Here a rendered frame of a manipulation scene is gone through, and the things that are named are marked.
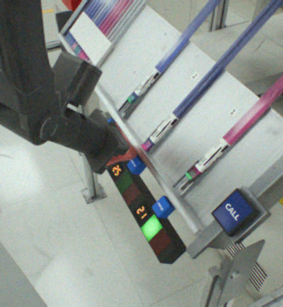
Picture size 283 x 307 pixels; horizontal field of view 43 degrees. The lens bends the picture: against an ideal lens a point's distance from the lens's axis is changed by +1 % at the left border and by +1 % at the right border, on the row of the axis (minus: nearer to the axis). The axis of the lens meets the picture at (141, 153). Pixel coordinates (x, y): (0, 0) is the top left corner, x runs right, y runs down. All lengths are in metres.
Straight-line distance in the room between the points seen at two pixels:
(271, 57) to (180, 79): 0.54
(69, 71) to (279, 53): 0.80
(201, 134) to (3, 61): 0.33
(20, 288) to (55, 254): 0.72
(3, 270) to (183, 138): 0.38
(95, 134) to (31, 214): 0.98
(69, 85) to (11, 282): 0.35
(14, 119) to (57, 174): 1.16
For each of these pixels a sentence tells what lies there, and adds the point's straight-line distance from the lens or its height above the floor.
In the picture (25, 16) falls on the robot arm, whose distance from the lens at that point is 0.38.
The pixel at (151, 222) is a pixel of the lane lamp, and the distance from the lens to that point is 0.62.
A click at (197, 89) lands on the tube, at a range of 0.61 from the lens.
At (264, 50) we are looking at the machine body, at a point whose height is 0.62.
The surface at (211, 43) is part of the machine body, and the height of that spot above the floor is 0.62.
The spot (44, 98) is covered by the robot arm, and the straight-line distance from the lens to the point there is 0.43.
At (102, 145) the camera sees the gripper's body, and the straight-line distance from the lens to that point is 0.56.
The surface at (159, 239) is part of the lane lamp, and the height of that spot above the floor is 0.66.
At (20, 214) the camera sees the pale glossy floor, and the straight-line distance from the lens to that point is 1.51.
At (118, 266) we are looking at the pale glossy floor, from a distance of 1.32.
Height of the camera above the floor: 1.17
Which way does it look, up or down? 45 degrees down
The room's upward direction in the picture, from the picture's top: straight up
